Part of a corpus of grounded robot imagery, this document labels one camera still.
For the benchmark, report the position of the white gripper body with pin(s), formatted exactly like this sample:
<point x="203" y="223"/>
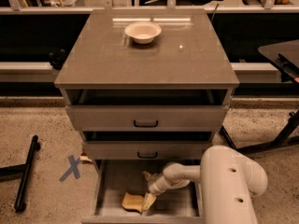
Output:
<point x="154" y="188"/>

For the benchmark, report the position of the yellow sponge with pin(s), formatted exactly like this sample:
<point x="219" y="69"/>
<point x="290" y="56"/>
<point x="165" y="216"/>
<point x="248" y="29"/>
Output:
<point x="133" y="202"/>

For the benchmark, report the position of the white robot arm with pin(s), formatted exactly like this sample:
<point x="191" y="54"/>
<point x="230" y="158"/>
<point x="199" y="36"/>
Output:
<point x="228" y="180"/>

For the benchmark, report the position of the grey bottom drawer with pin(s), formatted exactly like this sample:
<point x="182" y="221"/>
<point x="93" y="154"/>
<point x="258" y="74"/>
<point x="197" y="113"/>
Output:
<point x="117" y="177"/>

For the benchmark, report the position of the grey drawer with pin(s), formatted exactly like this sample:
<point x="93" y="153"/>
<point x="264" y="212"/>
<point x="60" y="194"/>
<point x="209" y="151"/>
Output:
<point x="125" y="145"/>
<point x="176" y="110"/>
<point x="117" y="177"/>

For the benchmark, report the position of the grey middle drawer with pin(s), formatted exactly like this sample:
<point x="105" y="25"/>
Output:
<point x="125" y="145"/>

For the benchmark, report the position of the grey drawer cabinet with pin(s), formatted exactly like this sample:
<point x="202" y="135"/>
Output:
<point x="186" y="55"/>

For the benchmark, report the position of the grey top drawer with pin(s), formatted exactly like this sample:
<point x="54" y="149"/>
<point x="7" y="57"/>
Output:
<point x="176" y="110"/>

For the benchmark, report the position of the blue tape cross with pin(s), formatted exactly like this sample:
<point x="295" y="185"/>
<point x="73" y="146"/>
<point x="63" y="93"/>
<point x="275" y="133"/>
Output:
<point x="73" y="169"/>

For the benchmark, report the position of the black stand leg left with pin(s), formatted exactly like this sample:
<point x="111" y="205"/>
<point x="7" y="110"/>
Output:
<point x="21" y="172"/>

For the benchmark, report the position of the black stand leg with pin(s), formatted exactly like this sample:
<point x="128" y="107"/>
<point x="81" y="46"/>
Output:
<point x="283" y="139"/>
<point x="21" y="172"/>

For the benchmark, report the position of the black stand leg right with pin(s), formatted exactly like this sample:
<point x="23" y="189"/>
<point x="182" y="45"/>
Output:
<point x="283" y="139"/>

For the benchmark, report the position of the white bowl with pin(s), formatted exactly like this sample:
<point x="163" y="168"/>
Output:
<point x="143" y="32"/>

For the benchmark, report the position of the black clamp knob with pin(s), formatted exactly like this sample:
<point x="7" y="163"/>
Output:
<point x="57" y="60"/>

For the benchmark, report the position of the dark round side table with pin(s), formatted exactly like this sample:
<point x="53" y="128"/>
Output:
<point x="285" y="57"/>

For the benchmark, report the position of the black middle drawer handle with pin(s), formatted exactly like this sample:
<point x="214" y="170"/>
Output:
<point x="153" y="155"/>

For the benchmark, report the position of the black drawer handle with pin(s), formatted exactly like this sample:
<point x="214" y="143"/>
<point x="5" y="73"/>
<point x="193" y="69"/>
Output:
<point x="153" y="155"/>
<point x="142" y="123"/>

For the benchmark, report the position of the black top drawer handle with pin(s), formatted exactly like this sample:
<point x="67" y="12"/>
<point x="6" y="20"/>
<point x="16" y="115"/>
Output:
<point x="142" y="123"/>

